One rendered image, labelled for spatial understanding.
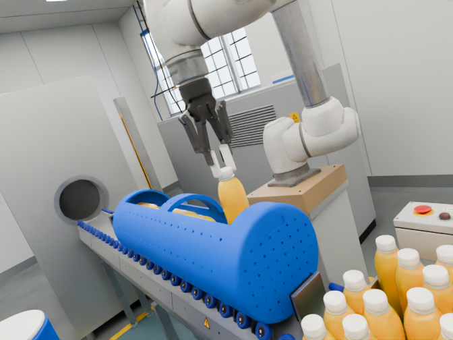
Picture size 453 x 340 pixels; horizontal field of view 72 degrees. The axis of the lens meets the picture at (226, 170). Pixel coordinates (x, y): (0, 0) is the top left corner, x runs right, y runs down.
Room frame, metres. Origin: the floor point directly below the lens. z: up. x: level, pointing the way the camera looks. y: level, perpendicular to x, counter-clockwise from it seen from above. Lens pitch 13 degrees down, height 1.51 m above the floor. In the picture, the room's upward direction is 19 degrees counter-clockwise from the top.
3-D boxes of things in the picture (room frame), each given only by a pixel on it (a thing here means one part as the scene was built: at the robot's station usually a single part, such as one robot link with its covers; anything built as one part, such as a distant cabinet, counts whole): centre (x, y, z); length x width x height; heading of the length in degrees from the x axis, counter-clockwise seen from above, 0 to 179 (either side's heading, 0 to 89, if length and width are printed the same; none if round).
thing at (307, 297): (0.63, -0.08, 0.99); 0.10 x 0.02 x 0.12; 125
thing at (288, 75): (2.53, -0.71, 1.48); 0.24 x 0.12 x 0.08; 46
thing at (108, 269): (2.26, 1.13, 0.31); 0.06 x 0.06 x 0.63; 35
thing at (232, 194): (0.76, 0.01, 1.23); 0.07 x 0.07 x 0.19
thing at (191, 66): (0.76, 0.01, 1.59); 0.09 x 0.09 x 0.06
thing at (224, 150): (0.77, -0.01, 1.36); 0.03 x 0.01 x 0.07; 34
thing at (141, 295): (2.34, 1.01, 0.31); 0.06 x 0.06 x 0.63; 35
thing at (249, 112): (3.17, -0.24, 0.72); 2.15 x 0.54 x 1.45; 38
